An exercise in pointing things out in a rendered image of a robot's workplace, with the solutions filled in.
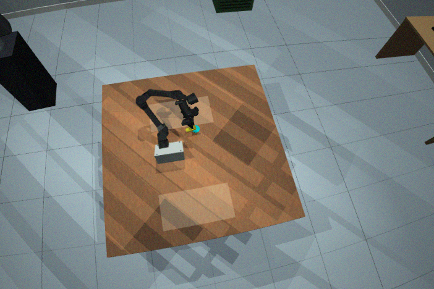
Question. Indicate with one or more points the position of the yellow tall cylinder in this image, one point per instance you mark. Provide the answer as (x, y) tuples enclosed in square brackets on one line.
[(189, 129)]

